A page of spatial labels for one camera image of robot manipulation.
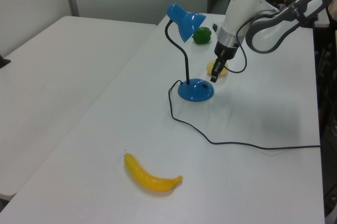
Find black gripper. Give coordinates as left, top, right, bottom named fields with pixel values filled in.
left=210, top=40, right=240, bottom=83

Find blue desk lamp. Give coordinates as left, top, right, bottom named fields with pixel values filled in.
left=165, top=3, right=215, bottom=102

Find yellow toy peach with leaf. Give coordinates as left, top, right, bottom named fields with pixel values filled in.
left=205, top=60, right=229, bottom=76

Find green toy bell pepper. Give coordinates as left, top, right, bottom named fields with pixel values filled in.
left=191, top=26, right=212, bottom=45

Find yellow toy banana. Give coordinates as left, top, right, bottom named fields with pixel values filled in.
left=123, top=152, right=184, bottom=192

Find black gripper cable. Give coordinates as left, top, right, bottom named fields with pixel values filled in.
left=225, top=10, right=280, bottom=74

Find dark lamp power cable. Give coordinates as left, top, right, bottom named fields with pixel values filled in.
left=167, top=80, right=321, bottom=151

